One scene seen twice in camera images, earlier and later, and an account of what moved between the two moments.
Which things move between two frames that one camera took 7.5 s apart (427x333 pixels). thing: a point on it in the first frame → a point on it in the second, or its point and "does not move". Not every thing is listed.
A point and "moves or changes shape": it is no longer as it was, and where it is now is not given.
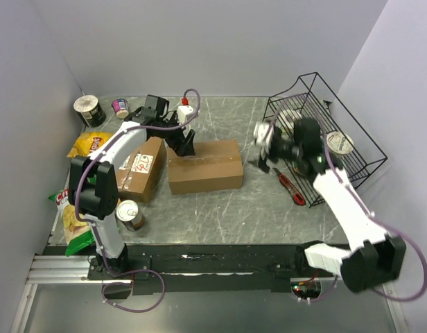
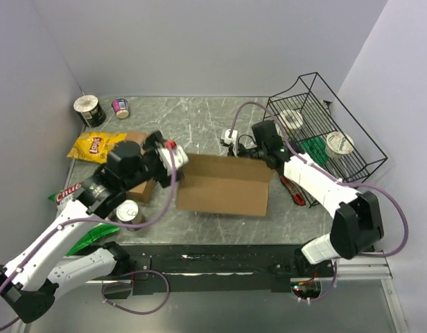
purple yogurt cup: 120,107 does not move
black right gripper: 279,136 → 240,148
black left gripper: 182,146 → 151,144
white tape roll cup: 286,118 does not move
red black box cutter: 290,187 does not move
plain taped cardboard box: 215,166 moves or changes shape
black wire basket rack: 315,136 does not move
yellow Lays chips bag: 87,142 does not move
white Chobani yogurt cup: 339,143 does not move
